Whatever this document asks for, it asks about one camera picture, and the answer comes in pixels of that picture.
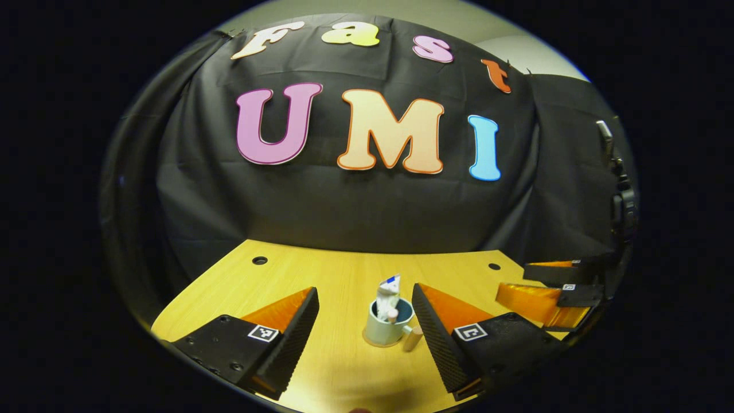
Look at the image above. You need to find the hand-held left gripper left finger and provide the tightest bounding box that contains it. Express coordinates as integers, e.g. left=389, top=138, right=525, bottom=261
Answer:
left=172, top=287, right=320, bottom=401

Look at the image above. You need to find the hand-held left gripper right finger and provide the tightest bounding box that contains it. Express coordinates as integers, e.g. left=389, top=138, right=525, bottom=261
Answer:
left=411, top=283, right=568, bottom=401

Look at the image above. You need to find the light blue cup wooden handle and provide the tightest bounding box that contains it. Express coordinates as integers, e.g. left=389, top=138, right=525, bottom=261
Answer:
left=362, top=297, right=424, bottom=352

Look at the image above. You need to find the white toothpaste tube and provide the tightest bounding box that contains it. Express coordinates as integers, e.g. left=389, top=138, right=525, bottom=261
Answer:
left=376, top=274, right=401, bottom=322

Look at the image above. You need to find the wooden desktop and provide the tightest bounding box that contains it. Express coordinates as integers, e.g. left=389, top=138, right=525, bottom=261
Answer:
left=150, top=239, right=574, bottom=413

